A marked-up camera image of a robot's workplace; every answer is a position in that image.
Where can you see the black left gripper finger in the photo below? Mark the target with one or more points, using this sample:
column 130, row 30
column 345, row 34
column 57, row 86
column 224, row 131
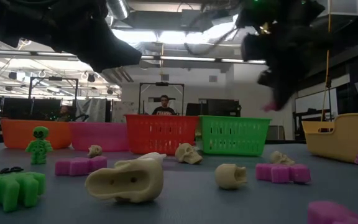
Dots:
column 107, row 63
column 110, row 45

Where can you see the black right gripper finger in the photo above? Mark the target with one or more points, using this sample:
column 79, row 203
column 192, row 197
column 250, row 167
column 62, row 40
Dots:
column 266, row 78
column 286, row 90

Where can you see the cream skull toy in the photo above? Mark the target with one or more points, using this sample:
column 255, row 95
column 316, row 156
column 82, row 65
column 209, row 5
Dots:
column 95, row 151
column 278, row 158
column 225, row 177
column 186, row 154
column 148, row 182

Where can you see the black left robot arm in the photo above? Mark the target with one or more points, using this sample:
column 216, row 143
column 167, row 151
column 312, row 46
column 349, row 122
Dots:
column 11, row 15

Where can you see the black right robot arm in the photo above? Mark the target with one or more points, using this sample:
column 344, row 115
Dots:
column 291, row 12

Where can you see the grey cabinet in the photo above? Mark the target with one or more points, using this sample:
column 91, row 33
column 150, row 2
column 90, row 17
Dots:
column 277, row 133

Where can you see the grey fabric cover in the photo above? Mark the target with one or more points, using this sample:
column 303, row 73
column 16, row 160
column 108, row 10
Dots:
column 93, row 109

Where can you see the black monitor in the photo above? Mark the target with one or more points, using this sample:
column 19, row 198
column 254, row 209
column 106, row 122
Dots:
column 219, row 109

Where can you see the green plastic basket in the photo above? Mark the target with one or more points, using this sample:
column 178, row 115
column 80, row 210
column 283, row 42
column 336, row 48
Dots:
column 233, row 135

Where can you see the person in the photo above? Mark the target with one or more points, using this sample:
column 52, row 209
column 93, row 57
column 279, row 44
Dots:
column 164, row 110
column 63, row 113

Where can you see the yellow plastic bin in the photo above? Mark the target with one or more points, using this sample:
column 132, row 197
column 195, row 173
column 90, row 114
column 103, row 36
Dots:
column 337, row 140

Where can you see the pink round bowl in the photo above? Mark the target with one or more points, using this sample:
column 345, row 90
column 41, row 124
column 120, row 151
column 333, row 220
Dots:
column 99, row 135

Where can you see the long ceiling light strip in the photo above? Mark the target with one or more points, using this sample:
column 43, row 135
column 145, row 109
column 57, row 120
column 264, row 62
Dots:
column 185, row 58

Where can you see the black screen row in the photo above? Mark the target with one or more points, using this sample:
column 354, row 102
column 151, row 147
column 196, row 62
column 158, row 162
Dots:
column 42, row 109

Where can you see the grey ceiling unit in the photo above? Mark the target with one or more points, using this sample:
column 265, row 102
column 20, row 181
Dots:
column 194, row 18

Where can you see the red plastic basket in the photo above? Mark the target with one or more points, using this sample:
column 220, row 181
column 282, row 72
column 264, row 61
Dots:
column 161, row 133

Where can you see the white ghost toy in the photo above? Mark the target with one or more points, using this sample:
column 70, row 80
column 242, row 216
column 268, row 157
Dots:
column 154, row 156

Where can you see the magenta bone left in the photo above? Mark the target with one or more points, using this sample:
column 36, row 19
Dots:
column 78, row 167

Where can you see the orange round bowl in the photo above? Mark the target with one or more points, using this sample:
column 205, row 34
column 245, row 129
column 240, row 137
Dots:
column 17, row 133

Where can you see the round silver air duct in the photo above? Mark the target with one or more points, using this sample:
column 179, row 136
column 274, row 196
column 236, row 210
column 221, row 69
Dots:
column 120, row 7

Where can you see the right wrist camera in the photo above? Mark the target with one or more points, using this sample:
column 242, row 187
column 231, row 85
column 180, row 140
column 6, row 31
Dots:
column 250, row 46

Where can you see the black metal frame stand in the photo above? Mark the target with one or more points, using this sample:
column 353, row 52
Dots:
column 162, row 83
column 53, row 78

